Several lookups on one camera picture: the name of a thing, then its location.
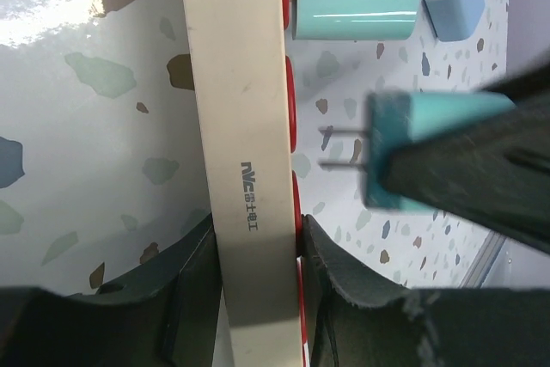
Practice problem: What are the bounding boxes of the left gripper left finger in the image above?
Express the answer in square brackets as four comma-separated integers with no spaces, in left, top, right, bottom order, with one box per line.
[1,217,222,366]

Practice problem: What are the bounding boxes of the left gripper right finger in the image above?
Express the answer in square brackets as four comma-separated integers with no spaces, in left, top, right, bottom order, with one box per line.
[302,215,549,366]

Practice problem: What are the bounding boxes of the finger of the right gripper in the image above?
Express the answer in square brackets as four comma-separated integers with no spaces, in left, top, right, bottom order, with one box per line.
[382,57,549,253]

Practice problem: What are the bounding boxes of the teal dual usb charger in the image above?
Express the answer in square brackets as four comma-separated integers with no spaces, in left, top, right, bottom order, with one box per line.
[318,90,516,213]

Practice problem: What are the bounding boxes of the beige power strip red sockets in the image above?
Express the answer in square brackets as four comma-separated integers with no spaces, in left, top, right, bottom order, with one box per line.
[184,0,303,366]

